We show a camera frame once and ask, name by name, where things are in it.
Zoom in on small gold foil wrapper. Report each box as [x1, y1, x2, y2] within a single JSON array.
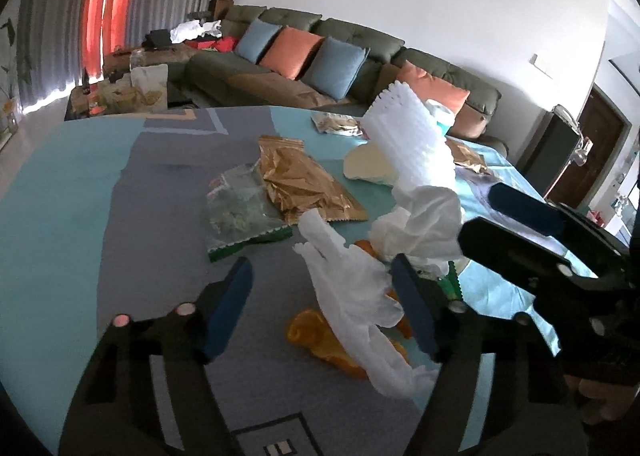
[[445, 136, 493, 174]]

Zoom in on dark wooden door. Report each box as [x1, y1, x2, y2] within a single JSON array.
[[545, 84, 631, 209]]

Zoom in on cream paper plate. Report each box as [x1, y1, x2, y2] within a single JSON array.
[[342, 141, 401, 187]]

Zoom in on beige snack packet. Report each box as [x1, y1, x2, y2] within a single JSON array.
[[310, 111, 368, 137]]

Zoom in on clear plastic bag green edge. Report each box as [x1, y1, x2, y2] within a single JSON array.
[[206, 163, 293, 264]]

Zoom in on red cloth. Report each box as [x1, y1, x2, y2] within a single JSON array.
[[187, 35, 238, 54]]

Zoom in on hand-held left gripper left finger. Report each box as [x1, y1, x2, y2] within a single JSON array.
[[57, 256, 254, 456]]

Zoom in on black cabinet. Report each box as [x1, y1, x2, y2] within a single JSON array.
[[515, 109, 581, 187]]

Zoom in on person's right hand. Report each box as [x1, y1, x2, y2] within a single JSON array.
[[567, 376, 640, 426]]

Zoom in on white plastic bag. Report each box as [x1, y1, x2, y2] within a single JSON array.
[[372, 183, 463, 277], [130, 64, 169, 112]]

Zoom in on white foam fruit net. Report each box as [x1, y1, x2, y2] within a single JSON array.
[[360, 80, 458, 192]]

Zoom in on teal grey patterned tablecloth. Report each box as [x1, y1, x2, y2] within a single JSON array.
[[0, 105, 601, 456]]

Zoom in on blue paper cup white lid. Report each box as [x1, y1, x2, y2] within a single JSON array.
[[425, 99, 456, 137]]

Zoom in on orange pillow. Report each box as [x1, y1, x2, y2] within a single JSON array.
[[260, 26, 326, 82], [387, 60, 471, 117]]

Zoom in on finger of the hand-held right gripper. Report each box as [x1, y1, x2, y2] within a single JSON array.
[[457, 216, 596, 294], [487, 183, 626, 262]]

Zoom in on white cloth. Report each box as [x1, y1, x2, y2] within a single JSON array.
[[170, 19, 223, 43]]

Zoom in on orange plastic wrapper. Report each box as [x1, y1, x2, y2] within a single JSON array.
[[285, 239, 411, 379]]

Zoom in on white plastic glove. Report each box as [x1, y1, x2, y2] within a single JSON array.
[[292, 209, 441, 397]]

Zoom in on large gold foil wrapper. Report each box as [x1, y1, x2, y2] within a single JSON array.
[[257, 135, 368, 224]]

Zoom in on blue pillow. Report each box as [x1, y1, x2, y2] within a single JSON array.
[[302, 36, 370, 100], [234, 19, 282, 64]]

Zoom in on brown pillow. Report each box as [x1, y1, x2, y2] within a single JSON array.
[[452, 104, 488, 139]]

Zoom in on green zigzag edge packet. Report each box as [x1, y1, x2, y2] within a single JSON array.
[[435, 261, 463, 302]]

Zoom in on black coffee table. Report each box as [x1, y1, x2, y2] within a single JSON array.
[[65, 64, 201, 122]]

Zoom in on green sofa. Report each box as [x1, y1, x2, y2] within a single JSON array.
[[165, 4, 508, 157]]

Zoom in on black bag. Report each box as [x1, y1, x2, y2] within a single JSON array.
[[145, 29, 173, 50]]

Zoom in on red curtain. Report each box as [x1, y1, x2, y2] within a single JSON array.
[[80, 0, 136, 87]]

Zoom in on group of glass jars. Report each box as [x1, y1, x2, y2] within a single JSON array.
[[67, 76, 133, 119]]

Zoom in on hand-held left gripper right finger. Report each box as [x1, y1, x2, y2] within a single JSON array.
[[390, 252, 588, 456]]

